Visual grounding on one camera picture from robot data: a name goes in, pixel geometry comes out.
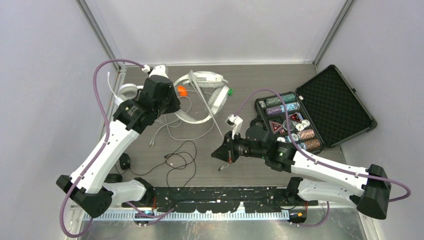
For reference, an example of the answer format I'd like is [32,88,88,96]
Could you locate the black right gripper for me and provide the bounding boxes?
[212,130,267,164]

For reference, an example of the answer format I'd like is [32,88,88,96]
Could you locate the grey headphone cable with USB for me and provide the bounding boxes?
[163,70,233,172]

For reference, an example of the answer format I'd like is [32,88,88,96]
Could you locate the large white grey headphones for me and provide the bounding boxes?
[173,70,230,125]

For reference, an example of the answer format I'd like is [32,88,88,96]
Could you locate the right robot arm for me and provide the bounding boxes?
[211,125,392,220]

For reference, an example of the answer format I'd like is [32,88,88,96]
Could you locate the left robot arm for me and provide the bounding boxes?
[56,75,180,218]

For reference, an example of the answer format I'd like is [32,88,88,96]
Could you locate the small white headphones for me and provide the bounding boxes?
[114,83,144,106]

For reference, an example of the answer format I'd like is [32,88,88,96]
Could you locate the black on-ear headphones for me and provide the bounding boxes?
[104,153,131,184]

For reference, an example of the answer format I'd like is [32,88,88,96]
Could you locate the orange curved plastic piece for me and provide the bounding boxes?
[177,85,188,97]

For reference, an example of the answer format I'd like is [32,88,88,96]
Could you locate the triangular all-in button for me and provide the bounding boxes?
[269,120,283,134]

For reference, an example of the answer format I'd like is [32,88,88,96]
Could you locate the white five poker chip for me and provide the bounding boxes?
[276,136,286,143]

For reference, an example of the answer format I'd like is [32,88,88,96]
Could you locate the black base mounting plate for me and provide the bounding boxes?
[131,186,318,214]

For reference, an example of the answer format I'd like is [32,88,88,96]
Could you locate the purple poker chip row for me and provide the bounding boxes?
[264,105,285,116]

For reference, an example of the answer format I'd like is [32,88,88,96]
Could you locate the clear round dealer button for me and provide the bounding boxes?
[282,119,297,131]

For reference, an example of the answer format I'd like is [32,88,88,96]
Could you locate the red black triangular button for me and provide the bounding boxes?
[288,112,303,123]

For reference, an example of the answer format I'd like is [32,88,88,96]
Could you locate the white ten poker chip stack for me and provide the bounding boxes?
[295,119,311,131]

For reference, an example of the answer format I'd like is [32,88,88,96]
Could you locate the blue poker chip row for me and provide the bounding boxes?
[280,102,301,113]

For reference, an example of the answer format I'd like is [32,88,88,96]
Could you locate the black poker chip case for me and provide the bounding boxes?
[250,65,378,154]

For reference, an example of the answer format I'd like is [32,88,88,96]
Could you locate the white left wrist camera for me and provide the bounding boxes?
[148,64,169,78]

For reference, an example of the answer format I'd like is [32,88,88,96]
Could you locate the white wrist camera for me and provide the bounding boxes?
[148,64,169,78]
[226,114,243,140]

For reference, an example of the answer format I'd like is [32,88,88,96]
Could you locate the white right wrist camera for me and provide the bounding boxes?
[226,114,243,140]

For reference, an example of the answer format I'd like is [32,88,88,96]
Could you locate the thin black headphone cable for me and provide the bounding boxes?
[114,140,198,193]

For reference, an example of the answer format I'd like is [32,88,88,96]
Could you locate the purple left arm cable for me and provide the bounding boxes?
[58,58,152,239]

